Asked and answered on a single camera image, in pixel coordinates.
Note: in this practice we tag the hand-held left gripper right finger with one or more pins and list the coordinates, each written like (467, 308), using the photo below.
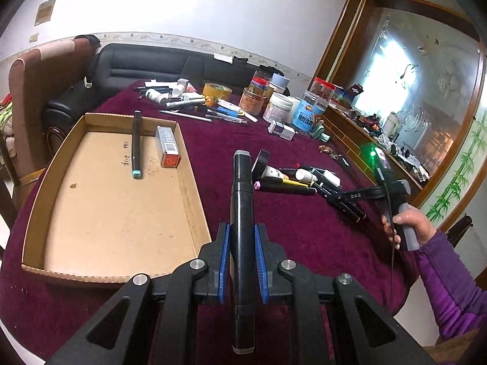
(260, 262)

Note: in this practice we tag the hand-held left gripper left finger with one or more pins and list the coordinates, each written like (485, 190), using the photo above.
(224, 262)

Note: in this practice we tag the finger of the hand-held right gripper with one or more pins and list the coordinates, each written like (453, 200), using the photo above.
(334, 199)

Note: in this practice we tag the black marker grey caps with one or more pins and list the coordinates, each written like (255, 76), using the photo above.
(242, 213)

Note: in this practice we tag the shallow cardboard tray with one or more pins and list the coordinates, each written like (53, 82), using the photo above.
(114, 216)

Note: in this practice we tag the black marker teal cap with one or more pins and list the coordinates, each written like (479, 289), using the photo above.
(136, 140)

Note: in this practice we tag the person's right forearm purple sleeve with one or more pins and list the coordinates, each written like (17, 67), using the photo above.
(452, 292)

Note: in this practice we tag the person's right hand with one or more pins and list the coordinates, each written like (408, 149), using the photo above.
(416, 224)

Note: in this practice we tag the pile of black markers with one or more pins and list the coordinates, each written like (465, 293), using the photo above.
(342, 211)

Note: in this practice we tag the white eraser block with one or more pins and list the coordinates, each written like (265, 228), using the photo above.
(331, 179)

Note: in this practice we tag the small white bottle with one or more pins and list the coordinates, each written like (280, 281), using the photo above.
(305, 175)

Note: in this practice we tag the small brown trinkets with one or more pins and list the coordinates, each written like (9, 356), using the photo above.
(329, 151)

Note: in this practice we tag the maroon tablecloth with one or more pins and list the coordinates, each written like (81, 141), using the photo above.
(312, 243)

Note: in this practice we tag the black marker pink cap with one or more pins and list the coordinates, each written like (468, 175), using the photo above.
(285, 188)

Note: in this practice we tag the wooden sideboard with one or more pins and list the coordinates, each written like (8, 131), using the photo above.
(361, 144)

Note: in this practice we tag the small white orange tube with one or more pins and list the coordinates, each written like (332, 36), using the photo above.
(273, 173)

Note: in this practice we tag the small green bottle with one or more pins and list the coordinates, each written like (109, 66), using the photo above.
(321, 131)

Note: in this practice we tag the small white carton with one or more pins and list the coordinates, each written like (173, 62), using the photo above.
(282, 130)

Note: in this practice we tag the white plastic jar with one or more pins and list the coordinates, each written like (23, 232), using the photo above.
(279, 108)

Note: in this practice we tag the clear jar red lid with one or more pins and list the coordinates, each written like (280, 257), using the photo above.
(322, 89)

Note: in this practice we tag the clear orange jar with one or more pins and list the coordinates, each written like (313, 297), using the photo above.
(253, 102)

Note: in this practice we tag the pale blue lidded container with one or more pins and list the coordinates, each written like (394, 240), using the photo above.
(279, 83)

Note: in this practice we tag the clear jar red blue contents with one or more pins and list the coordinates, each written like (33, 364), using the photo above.
(259, 80)

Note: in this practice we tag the blue pen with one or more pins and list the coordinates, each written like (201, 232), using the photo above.
(224, 111)

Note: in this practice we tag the silver pen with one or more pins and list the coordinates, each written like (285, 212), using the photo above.
(184, 116)

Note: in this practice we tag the tan packing tape roll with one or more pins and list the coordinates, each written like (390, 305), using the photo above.
(217, 91)

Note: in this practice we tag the white marker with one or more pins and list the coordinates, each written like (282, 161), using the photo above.
(184, 102)

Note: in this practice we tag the white paper sheet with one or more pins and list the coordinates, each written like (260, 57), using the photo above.
(223, 57)

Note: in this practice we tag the small white box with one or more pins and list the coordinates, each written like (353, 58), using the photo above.
(183, 83)

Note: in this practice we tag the black leather sofa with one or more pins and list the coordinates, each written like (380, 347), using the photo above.
(144, 64)

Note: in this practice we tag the brown armchair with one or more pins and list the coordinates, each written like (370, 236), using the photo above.
(38, 80)

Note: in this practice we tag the bamboo wall decal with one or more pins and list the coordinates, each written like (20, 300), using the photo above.
(460, 171)

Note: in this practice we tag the wood framed wall mirror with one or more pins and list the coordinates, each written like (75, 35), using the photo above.
(418, 64)

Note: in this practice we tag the small wall plaque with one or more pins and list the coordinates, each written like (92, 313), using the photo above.
(44, 13)

